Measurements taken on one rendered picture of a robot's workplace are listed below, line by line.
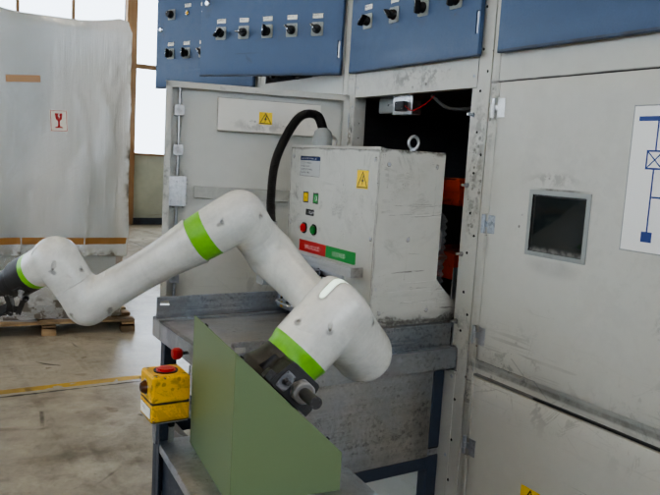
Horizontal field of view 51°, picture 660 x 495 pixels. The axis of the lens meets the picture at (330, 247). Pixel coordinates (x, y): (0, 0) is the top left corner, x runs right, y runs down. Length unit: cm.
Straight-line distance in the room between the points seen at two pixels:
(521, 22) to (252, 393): 114
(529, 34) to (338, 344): 92
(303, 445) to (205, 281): 126
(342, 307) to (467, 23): 97
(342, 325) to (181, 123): 126
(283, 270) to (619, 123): 82
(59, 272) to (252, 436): 70
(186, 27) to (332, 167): 160
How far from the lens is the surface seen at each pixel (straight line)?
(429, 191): 195
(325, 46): 255
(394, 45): 226
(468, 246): 196
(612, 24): 169
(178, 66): 347
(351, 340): 137
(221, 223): 162
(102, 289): 173
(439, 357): 198
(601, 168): 165
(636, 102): 162
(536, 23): 183
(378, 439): 196
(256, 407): 123
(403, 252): 191
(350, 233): 195
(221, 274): 245
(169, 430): 154
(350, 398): 186
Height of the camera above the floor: 135
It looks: 7 degrees down
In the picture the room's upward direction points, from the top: 3 degrees clockwise
